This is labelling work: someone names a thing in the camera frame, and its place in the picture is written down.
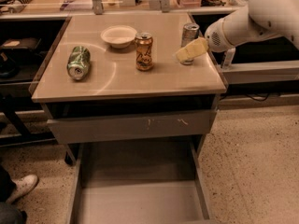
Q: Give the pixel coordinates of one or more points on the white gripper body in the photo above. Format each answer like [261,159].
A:
[216,36]

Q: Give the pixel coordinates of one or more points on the top grey drawer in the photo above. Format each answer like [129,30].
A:
[126,127]

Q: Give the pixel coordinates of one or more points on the white paper bowl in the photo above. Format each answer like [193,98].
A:
[119,36]

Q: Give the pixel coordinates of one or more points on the silver blue redbull can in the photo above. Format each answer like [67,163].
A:
[189,33]

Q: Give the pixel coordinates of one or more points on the white sneaker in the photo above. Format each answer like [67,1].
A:
[22,187]

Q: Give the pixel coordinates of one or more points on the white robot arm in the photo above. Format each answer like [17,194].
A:
[258,20]

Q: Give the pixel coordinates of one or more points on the crushed green soda can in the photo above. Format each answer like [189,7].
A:
[79,63]

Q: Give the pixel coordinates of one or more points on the open middle grey drawer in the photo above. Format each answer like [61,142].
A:
[138,182]

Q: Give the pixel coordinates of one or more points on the orange lacroix can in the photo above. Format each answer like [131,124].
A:
[143,45]

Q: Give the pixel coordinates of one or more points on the black chair left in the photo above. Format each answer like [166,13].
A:
[18,52]

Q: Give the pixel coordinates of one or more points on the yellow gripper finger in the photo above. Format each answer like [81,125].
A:
[196,48]

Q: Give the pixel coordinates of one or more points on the grey drawer cabinet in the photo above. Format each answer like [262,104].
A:
[113,85]

